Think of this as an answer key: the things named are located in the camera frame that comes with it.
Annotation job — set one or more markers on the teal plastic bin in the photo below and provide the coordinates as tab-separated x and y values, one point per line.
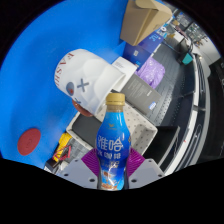
187	59

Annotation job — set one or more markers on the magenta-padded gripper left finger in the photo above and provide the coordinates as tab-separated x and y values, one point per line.
76	171

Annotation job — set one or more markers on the dark wall shelf unit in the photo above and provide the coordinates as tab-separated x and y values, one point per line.
196	116

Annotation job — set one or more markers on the purple plastic bag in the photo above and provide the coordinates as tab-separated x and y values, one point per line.
150	72

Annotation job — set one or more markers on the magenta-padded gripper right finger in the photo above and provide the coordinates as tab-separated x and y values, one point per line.
146	171

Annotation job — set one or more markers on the blue carton box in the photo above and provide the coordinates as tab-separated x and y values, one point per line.
141	50

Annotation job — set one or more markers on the dark grey upright box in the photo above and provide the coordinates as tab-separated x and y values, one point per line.
141	95

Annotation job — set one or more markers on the black rectangular speaker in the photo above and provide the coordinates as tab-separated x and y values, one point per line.
85	131

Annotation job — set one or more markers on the flat round red coaster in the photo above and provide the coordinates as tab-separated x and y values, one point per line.
29	141

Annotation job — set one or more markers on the yellow multimeter with red leads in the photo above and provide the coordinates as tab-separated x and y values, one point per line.
63	146

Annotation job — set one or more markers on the small white box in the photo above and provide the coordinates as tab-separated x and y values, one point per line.
126	68

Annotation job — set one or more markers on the grey small-parts drawer cabinet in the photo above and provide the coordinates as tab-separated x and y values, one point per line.
77	150

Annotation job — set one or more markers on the blue drink bottle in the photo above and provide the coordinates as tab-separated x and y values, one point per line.
112	146

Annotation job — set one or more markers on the brown cardboard box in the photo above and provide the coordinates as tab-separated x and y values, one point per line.
143	20

